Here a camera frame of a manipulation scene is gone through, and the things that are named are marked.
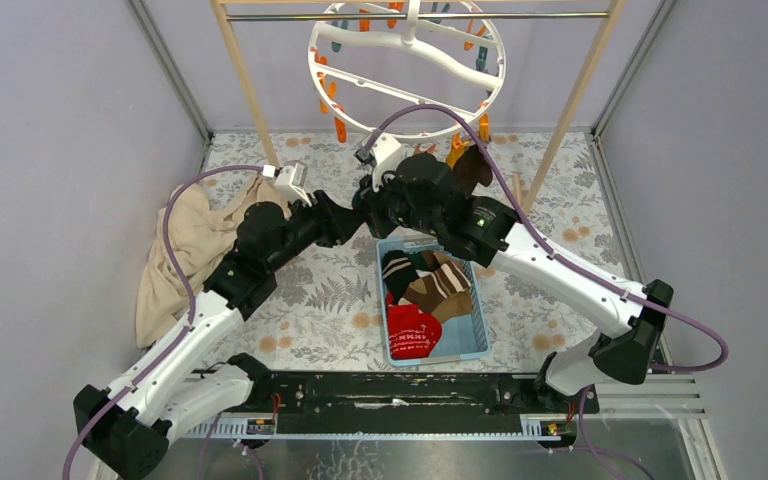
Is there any beige crumpled cloth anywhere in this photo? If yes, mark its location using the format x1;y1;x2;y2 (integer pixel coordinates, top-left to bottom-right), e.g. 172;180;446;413
135;172;289;348

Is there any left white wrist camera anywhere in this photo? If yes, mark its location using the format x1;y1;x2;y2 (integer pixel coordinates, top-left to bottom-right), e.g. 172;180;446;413
261;161;313;206

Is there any white round clip hanger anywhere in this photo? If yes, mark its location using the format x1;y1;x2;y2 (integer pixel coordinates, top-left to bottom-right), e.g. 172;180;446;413
307;1;507;143

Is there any light blue plastic basket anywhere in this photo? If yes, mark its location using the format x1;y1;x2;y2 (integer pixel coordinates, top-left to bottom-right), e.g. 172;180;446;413
376;238;492;367

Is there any brown striped sock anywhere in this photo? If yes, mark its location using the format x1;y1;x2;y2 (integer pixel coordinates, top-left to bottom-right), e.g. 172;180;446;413
399;262;474;324

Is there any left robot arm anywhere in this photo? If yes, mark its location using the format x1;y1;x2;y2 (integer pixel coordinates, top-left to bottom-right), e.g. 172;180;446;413
73;190;366;479

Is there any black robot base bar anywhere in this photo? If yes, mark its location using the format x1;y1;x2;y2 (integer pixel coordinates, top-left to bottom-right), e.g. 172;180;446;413
227;354;600;436

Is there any wooden drying rack frame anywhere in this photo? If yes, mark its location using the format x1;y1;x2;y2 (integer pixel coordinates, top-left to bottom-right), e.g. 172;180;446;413
211;1;626;211

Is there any black sock with beige stripes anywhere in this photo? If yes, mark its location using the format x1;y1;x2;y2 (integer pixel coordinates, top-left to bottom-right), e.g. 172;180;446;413
381;250;419;301

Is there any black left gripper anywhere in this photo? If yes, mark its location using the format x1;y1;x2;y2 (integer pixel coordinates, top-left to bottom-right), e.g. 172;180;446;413
267;191;365;275

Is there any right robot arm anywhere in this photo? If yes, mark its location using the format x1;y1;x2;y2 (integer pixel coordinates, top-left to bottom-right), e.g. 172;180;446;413
352;154;673;412

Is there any purple cable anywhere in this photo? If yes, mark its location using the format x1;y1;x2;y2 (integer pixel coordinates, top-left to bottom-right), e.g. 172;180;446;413
61;165;276;480
360;103;730;375

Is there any mustard yellow sock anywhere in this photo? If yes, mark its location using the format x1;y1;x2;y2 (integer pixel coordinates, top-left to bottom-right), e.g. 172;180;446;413
446;134;471;168

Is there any tan brown sock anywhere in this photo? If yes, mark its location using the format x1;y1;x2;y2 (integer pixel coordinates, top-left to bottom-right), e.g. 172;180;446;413
419;250;454;272

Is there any red patterned sock pair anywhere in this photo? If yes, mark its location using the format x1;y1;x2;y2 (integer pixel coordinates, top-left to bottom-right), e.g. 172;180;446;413
386;304;443;360

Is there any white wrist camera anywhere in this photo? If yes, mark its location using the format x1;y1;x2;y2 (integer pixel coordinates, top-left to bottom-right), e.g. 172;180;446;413
355;131;403;191
261;161;313;206

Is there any dark brown sock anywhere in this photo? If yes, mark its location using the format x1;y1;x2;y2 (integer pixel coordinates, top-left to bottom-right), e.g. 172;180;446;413
452;145;494;195

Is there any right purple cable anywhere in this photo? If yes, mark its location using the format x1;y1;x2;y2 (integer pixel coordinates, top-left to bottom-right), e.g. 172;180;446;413
360;103;730;375

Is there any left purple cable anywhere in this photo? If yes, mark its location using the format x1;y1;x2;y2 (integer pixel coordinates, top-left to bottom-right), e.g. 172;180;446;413
61;165;276;480

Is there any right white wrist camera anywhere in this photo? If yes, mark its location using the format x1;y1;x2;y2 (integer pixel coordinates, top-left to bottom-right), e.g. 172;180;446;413
355;131;403;191

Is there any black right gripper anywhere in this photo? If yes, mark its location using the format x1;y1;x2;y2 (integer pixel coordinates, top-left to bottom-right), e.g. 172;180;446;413
353;163;442;238

